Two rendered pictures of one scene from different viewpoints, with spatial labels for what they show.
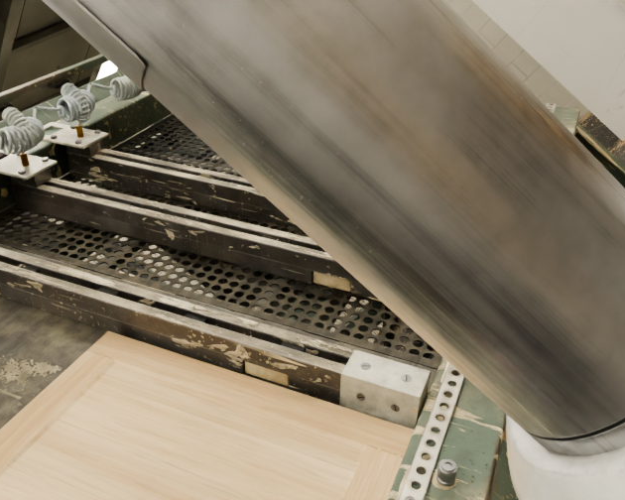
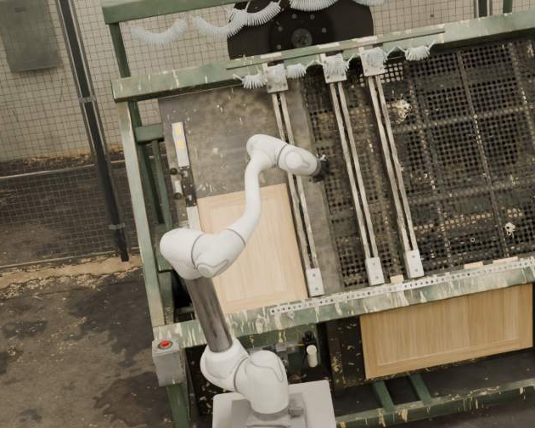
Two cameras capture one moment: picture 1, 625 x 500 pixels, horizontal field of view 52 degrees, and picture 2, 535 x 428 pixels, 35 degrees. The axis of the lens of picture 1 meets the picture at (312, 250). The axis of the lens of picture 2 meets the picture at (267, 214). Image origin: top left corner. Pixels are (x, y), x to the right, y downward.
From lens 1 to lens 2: 3.32 m
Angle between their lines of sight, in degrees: 51
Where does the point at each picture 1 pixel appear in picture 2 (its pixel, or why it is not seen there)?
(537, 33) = not seen: outside the picture
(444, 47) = (207, 324)
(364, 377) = (309, 277)
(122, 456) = not seen: hidden behind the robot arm
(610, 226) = (212, 340)
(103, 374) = (268, 199)
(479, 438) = (310, 317)
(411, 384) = (315, 291)
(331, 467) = (280, 284)
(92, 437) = not seen: hidden behind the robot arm
